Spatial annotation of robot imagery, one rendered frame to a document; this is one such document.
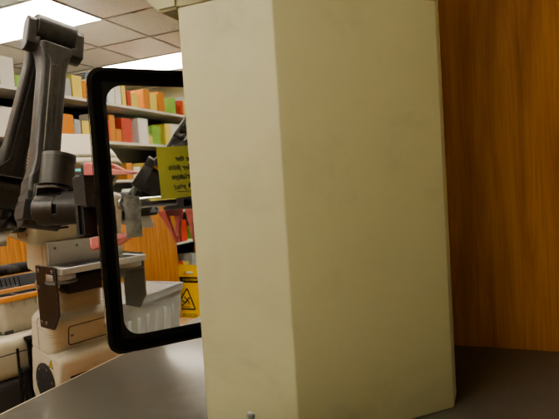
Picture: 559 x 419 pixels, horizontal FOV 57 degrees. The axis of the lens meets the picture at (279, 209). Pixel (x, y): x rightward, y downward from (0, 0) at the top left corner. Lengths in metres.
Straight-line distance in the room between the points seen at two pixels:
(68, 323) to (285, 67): 1.12
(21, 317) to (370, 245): 1.39
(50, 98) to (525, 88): 0.83
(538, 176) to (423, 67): 0.31
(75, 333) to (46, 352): 0.08
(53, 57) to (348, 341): 0.82
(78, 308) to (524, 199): 1.17
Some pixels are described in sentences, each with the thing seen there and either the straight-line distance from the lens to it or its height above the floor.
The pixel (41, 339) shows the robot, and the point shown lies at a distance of 1.55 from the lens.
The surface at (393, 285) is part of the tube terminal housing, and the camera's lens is 0.59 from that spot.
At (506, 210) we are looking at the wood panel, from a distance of 0.85.
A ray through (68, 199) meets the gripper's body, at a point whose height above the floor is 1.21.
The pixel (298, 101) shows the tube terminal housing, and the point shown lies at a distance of 0.53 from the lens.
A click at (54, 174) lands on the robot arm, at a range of 0.96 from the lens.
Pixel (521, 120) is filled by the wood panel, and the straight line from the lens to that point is 0.85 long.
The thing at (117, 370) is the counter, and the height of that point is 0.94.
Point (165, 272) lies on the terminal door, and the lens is 0.77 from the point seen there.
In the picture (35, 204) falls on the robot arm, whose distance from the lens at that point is 0.97.
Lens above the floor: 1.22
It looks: 3 degrees down
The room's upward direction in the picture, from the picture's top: 4 degrees counter-clockwise
